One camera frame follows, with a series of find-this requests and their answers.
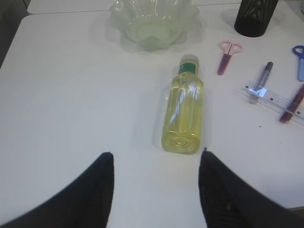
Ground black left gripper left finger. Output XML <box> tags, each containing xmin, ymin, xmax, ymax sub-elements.
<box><xmin>2</xmin><ymin>152</ymin><xmax>114</xmax><ymax>228</ymax></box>

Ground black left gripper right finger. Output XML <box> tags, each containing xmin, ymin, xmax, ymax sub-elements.
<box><xmin>199</xmin><ymin>149</ymin><xmax>304</xmax><ymax>228</ymax></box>

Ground yellow tea bottle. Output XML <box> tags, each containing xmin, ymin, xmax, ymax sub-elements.
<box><xmin>161</xmin><ymin>54</ymin><xmax>203</xmax><ymax>154</ymax></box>

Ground blue scissors with sheath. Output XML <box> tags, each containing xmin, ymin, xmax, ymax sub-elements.
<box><xmin>293</xmin><ymin>45</ymin><xmax>304</xmax><ymax>82</ymax></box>

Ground transparent plastic ruler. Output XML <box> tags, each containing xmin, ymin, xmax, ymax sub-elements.
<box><xmin>239</xmin><ymin>81</ymin><xmax>304</xmax><ymax>126</ymax></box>

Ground silver glitter pen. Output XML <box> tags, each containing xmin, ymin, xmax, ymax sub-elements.
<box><xmin>249</xmin><ymin>62</ymin><xmax>273</xmax><ymax>104</ymax></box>

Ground red glitter pen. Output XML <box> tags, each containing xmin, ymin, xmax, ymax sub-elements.
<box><xmin>279</xmin><ymin>85</ymin><xmax>304</xmax><ymax>123</ymax></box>

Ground black mesh pen holder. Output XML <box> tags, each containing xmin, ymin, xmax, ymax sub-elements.
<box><xmin>234</xmin><ymin>0</ymin><xmax>278</xmax><ymax>38</ymax></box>

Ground green wavy glass plate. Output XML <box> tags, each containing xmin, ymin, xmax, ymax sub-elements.
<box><xmin>108</xmin><ymin>0</ymin><xmax>204</xmax><ymax>52</ymax></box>

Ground pink scissors with purple sheath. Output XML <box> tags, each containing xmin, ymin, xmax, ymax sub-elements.
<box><xmin>217</xmin><ymin>40</ymin><xmax>243</xmax><ymax>76</ymax></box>

